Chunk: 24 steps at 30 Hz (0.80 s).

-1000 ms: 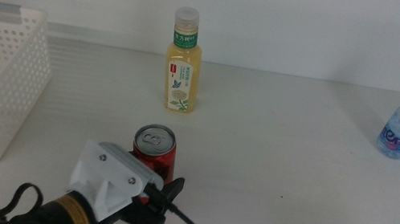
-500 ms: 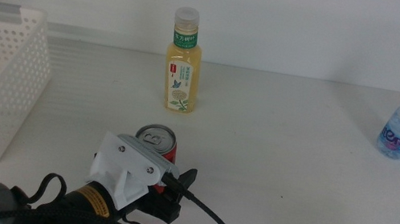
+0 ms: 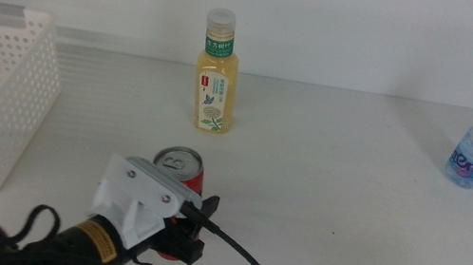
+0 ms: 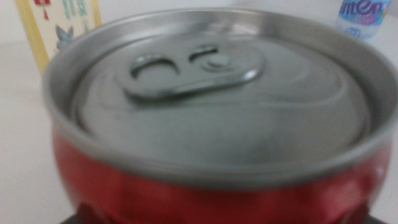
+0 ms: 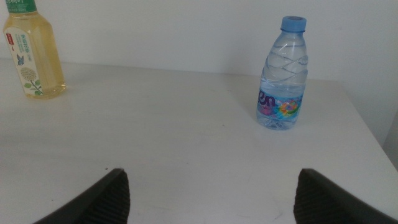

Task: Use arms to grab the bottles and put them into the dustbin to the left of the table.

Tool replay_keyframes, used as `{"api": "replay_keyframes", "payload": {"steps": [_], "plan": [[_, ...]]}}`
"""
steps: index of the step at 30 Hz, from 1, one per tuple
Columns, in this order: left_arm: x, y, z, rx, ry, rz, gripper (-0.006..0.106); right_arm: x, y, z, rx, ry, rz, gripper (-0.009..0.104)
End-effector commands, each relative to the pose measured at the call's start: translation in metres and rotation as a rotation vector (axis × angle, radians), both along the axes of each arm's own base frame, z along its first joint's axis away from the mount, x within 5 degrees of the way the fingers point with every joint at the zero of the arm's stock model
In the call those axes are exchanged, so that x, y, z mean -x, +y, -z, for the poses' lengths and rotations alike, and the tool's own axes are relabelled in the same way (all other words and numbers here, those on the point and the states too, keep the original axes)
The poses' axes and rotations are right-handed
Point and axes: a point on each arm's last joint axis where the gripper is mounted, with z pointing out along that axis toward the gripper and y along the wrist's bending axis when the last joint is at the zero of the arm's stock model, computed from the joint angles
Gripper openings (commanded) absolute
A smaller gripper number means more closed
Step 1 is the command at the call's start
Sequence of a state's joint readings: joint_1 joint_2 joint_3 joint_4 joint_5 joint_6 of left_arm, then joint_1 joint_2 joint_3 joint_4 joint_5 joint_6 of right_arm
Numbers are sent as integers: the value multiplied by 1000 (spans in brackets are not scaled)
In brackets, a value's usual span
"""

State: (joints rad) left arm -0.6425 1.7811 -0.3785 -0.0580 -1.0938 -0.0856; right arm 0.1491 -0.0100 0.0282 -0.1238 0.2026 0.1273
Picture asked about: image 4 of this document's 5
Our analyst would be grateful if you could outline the red cola can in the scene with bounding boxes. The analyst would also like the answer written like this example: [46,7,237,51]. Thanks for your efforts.
[43,7,398,224]

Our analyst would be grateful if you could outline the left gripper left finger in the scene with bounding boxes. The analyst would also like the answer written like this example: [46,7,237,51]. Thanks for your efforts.
[60,214,83,224]

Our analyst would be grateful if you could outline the clear water bottle blue cap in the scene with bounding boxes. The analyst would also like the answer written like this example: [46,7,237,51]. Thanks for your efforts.
[335,0,394,41]

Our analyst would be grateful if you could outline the yellow tea bottle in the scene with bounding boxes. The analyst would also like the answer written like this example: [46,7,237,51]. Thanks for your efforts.
[14,0,103,75]

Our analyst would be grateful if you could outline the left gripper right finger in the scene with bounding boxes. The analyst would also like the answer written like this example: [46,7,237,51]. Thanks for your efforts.
[365,214,389,224]

